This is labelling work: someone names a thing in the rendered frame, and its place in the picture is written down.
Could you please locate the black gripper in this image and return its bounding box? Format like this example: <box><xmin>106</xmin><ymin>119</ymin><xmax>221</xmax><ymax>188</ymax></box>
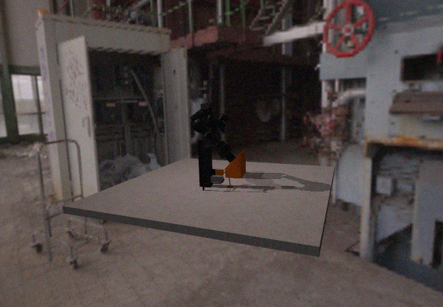
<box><xmin>204</xmin><ymin>113</ymin><xmax>229</xmax><ymax>140</ymax></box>

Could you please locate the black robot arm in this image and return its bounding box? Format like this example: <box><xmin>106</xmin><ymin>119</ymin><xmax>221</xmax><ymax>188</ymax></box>
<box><xmin>190</xmin><ymin>103</ymin><xmax>236</xmax><ymax>164</ymax></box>

